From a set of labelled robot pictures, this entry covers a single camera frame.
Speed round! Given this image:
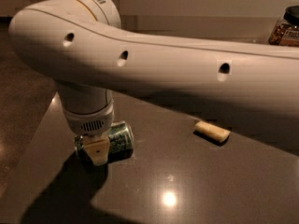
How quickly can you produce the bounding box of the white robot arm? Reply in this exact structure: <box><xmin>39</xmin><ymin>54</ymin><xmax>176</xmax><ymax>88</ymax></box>
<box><xmin>8</xmin><ymin>0</ymin><xmax>299</xmax><ymax>165</ymax></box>

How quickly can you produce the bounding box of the green soda can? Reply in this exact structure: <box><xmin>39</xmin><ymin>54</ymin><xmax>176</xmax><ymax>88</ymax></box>
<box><xmin>75</xmin><ymin>120</ymin><xmax>135</xmax><ymax>166</ymax></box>

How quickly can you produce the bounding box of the snack jar with black lid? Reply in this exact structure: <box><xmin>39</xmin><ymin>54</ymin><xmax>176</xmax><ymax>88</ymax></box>
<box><xmin>268</xmin><ymin>6</ymin><xmax>299</xmax><ymax>47</ymax></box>

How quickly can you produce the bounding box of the yellow sponge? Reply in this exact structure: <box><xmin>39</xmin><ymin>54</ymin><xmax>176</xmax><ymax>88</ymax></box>
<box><xmin>194</xmin><ymin>120</ymin><xmax>231</xmax><ymax>143</ymax></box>

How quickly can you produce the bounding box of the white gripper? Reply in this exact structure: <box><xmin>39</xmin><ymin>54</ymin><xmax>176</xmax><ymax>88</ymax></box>
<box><xmin>55</xmin><ymin>81</ymin><xmax>114</xmax><ymax>166</ymax></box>

